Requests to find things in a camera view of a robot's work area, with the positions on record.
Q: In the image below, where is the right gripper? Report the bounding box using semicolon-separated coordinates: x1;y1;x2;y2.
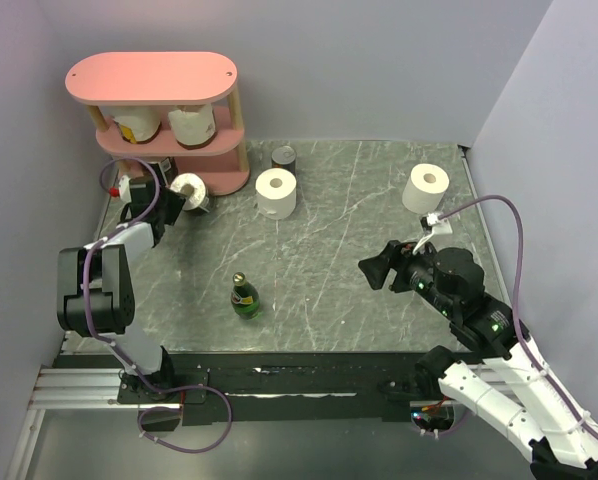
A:
356;236;455;316

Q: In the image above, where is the black label roll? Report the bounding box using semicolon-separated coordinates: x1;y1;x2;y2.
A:
148;157;178;187
170;173;213;214

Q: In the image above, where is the beige paper roll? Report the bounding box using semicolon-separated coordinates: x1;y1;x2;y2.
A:
168;104;217;149

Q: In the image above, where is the beige roll yellow label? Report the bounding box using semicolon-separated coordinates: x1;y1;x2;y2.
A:
109;106;161;144

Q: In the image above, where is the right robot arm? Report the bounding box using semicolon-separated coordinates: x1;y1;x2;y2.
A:
358;240;598;479

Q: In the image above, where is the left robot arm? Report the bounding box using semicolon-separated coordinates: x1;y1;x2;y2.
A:
57;175;185;402

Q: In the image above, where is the pink three-tier shelf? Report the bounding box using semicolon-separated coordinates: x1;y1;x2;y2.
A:
65;51;250;196

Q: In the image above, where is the white roll far right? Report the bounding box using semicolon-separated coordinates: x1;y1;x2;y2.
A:
402;163;450;215

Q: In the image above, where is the white paper towel roll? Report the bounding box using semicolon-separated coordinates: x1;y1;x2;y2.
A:
255;168;297;220

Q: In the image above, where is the dark tin can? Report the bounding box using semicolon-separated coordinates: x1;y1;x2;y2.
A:
271;145;297;175

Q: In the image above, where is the green glass bottle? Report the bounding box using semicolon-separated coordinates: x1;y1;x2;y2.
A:
230;272;261;319

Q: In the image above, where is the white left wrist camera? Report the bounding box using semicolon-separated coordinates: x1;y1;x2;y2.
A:
118;175;132;203

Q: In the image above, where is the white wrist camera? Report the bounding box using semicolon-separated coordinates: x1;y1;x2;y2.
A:
413;212;453;254
118;175;132;203

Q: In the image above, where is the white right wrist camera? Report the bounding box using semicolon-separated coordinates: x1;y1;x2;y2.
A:
413;212;453;254

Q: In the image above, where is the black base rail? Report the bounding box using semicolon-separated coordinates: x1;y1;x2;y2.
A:
116;352;525;426

